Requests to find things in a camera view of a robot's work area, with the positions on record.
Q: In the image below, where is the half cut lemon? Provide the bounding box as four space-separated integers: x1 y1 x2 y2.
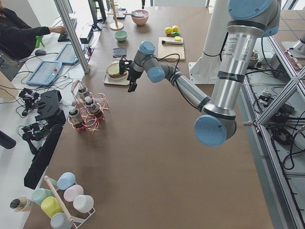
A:
174 36 181 42

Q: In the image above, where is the white cup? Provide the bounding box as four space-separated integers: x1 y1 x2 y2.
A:
73 195 94 213

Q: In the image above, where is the light blue cup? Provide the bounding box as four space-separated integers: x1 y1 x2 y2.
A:
57 172 76 190

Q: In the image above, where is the bread slice with egg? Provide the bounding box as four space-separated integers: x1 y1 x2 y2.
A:
108 72 128 80

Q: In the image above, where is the tea bottle white cap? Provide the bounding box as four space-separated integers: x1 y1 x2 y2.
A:
85 96 99 114

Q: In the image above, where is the black computer mouse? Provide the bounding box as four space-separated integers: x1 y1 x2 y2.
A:
35 49 47 56

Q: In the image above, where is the mint green bowl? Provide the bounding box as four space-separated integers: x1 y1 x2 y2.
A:
114 30 128 42

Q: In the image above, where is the grey blue cup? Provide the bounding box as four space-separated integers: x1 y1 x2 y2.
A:
51 212 73 229

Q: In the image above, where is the pink cup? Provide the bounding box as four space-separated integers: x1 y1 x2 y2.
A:
63 184 84 202

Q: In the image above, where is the copper wire bottle rack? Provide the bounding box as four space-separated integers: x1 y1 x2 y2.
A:
68 80 109 135

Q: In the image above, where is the metal ice scoop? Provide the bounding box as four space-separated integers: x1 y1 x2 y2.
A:
123 11 147 18

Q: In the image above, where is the wooden rack handle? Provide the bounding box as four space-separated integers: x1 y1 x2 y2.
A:
44 176 73 222

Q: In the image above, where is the folded grey cloth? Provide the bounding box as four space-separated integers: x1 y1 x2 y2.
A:
112 47 127 58

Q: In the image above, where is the steel knife black tip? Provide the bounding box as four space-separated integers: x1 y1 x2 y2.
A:
162 40 184 45

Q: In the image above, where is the wooden cutting board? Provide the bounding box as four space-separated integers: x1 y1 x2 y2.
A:
157 37 185 61

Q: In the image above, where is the wooden mug tree stand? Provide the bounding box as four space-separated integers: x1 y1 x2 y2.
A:
107 0 124 31

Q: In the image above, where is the white round plate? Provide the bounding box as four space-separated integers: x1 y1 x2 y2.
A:
106 62 128 80

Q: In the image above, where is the yellow cup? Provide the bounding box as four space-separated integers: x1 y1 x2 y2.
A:
41 196 63 219

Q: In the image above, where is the whole yellow lemon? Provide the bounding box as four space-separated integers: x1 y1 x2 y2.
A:
172 25 179 32
164 27 172 35

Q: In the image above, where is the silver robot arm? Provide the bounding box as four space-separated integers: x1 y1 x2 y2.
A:
120 0 281 146

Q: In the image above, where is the blue teach pendant near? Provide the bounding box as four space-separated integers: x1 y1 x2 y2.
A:
26 61 62 86

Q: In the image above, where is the blue teach pendant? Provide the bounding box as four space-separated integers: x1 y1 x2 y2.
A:
54 43 78 65
26 61 62 86

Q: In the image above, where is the cream rabbit tray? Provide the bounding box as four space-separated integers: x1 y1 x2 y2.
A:
102 59 136 86

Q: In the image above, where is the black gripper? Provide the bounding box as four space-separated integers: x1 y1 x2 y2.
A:
127 68 143 93

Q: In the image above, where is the mint green cup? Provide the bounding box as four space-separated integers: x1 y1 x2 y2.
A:
32 188 54 206

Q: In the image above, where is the seated person in black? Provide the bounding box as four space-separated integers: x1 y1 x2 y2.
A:
0 2 66 60

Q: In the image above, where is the blue teach pendant far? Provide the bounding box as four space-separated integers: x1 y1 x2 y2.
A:
54 43 78 65

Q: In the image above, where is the plain bread slice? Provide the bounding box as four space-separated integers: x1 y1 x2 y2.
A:
108 63 120 76

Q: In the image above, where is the black keyboard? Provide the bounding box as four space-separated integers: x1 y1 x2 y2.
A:
57 18 78 43

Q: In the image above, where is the aluminium frame post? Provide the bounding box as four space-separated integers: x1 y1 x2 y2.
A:
54 0 90 74

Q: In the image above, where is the pink bowl of ice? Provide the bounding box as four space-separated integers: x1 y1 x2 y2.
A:
131 10 149 26

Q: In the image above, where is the brown paper cup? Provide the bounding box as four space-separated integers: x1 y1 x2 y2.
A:
10 196 33 212

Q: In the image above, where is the green lime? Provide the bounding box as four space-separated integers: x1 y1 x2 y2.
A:
172 31 180 37

